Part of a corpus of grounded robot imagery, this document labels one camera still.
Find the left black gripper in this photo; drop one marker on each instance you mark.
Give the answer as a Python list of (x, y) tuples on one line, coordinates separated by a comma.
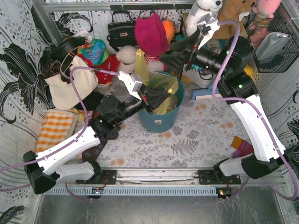
[(145, 101)]

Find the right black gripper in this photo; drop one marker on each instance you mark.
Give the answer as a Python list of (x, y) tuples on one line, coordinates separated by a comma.
[(188, 57)]

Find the yellow trash bag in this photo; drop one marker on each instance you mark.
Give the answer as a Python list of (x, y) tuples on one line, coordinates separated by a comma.
[(158, 81)]

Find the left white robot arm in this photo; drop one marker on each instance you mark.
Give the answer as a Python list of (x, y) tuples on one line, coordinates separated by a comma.
[(47, 168)]

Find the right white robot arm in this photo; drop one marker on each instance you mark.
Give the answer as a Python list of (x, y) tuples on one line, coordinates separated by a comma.
[(235, 87)]

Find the teal trash bin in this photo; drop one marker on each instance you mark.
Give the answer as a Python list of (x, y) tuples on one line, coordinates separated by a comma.
[(155, 123)]

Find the cream tote bag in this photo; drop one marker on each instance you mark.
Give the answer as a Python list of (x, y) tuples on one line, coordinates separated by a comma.
[(63, 94)]

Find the wooden shelf rack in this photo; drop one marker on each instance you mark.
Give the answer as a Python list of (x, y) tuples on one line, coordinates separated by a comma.
[(202, 26)]

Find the pink white plush doll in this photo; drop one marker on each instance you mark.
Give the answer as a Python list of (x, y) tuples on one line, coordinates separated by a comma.
[(153, 63)]

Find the orange plush toy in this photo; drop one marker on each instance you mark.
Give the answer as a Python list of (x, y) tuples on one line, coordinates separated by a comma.
[(169, 29)]

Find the white storage box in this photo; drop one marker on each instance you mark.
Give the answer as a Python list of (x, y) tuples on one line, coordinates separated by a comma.
[(201, 79)]

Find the magenta knit hat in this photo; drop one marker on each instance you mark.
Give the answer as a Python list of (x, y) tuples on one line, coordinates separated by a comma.
[(151, 35)]

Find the white plush dog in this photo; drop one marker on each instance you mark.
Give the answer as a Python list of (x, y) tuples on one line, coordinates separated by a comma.
[(198, 10)]

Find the white fluffy plush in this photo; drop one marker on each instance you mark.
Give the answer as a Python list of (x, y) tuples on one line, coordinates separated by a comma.
[(127, 58)]

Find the red cloth in basket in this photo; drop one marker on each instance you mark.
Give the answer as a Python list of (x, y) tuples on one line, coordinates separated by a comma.
[(111, 64)]

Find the black leather handbag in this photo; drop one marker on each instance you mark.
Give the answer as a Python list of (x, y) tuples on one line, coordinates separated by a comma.
[(121, 34)]

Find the brown teddy bear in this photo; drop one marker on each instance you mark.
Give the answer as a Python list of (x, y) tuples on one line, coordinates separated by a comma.
[(233, 10)]

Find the yellow plush duck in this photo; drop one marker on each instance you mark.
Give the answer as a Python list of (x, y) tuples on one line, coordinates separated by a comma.
[(249, 71)]

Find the colourful striped cloth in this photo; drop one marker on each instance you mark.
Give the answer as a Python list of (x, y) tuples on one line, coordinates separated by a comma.
[(94, 53)]

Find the dark patterned necktie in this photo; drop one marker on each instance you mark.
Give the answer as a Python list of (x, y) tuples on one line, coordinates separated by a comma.
[(93, 153)]

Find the silver foil pouch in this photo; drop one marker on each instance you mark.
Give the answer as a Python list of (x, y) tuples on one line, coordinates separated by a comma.
[(272, 45)]

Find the pink plush toy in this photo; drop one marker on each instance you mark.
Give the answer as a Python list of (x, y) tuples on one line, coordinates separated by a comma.
[(264, 13)]

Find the orange checked towel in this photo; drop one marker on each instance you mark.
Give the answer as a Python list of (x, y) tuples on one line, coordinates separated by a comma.
[(58, 125)]

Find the purple orange sock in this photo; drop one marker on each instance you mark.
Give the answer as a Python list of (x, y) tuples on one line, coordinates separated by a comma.
[(242, 147)]

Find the black round hat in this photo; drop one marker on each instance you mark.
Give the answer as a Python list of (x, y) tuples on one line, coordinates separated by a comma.
[(59, 52)]

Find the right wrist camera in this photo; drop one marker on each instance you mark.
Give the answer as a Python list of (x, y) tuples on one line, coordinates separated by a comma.
[(207, 26)]

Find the metal base rail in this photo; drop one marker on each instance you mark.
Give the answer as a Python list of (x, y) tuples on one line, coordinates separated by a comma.
[(156, 182)]

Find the black wire basket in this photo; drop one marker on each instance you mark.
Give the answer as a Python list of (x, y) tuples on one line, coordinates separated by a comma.
[(289, 54)]

